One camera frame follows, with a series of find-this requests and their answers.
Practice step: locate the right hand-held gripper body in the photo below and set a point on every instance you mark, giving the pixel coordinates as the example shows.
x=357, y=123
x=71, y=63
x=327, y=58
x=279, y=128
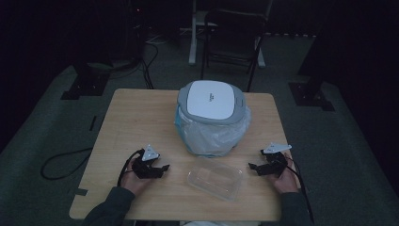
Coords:
x=275, y=164

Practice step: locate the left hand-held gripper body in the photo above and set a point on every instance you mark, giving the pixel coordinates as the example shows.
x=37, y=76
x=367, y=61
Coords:
x=142, y=168

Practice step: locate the clear plastic food container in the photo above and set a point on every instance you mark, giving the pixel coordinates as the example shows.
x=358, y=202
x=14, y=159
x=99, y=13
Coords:
x=215, y=179

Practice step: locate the grey white lidded trash can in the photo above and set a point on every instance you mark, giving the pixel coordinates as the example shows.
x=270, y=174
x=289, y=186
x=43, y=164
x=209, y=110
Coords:
x=210, y=100

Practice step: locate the person's left hand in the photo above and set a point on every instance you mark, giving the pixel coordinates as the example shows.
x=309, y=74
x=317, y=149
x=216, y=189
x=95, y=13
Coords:
x=135, y=183

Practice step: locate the person's right hand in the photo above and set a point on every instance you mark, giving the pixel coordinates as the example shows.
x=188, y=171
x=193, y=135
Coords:
x=287, y=182

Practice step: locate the translucent plastic trash bag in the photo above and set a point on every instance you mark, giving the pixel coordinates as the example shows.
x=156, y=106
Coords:
x=213, y=138

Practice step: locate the grey tape piece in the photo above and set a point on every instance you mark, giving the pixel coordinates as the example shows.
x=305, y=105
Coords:
x=81, y=191

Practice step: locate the black tape strip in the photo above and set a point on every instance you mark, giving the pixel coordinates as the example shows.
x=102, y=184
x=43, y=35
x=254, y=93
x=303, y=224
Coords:
x=92, y=123

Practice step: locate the black stand base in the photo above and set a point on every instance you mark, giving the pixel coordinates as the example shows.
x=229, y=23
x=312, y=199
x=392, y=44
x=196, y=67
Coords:
x=310, y=94
x=86, y=83

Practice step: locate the black folding chair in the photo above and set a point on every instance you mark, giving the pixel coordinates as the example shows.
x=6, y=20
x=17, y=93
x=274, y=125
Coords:
x=233, y=34

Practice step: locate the dark equipment tower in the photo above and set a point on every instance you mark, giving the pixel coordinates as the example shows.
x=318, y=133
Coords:
x=135, y=31

